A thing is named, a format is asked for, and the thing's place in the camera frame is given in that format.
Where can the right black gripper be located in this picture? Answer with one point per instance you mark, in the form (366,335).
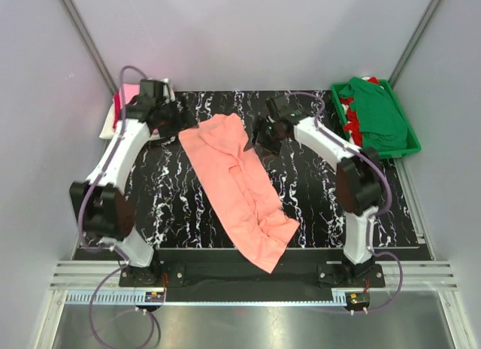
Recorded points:
(259,126)

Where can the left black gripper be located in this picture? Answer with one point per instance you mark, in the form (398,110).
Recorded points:
(184,119)

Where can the salmon pink t shirt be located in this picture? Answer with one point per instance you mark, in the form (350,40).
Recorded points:
(239,189)

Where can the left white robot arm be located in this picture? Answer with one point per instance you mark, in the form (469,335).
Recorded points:
(99,202)

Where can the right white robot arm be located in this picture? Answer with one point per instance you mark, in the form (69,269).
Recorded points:
(359,182)

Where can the light pink folded shirt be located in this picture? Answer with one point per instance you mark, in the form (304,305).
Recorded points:
(128,91)

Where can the white folded shirt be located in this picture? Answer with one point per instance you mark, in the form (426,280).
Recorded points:
(107,131)

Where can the black marbled table mat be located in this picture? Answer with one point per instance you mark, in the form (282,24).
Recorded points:
(172,209)

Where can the red and white shirt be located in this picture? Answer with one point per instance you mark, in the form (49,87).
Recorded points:
(352,102)

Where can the green t shirt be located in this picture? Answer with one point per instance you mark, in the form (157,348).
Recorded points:
(381,120)

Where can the green plastic bin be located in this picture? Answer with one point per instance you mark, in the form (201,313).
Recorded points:
(413,145)

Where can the left circuit board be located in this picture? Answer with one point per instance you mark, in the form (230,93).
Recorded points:
(154,296)

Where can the circuit board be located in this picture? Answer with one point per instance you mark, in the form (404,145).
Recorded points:
(154,296)
(358,298)

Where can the right circuit board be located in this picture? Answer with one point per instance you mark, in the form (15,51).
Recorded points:
(358,298)

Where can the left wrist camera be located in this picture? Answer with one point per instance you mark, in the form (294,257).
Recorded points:
(154,89)

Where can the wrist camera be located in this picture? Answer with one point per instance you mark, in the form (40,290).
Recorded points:
(154,89)
(280,109)

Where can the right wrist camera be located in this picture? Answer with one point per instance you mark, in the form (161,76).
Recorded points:
(280,109)

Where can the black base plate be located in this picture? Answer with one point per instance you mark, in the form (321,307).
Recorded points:
(177,267)

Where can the aluminium frame rail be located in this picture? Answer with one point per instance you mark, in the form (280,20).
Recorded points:
(97,282)

